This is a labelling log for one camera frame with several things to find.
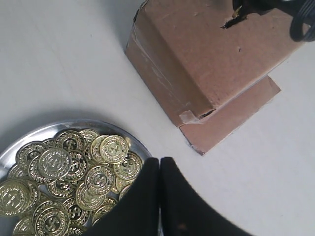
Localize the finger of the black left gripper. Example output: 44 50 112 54
232 0 281 19

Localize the gold coin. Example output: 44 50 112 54
232 6 242 19

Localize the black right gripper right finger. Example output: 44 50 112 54
159 157 249 236

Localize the black cable bundle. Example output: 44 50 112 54
280 0 315 43

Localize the round steel plate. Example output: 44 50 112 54
0 119 151 236

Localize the brown cardboard slotted box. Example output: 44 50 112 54
125 0 303 155

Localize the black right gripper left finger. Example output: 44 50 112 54
87 158 159 236

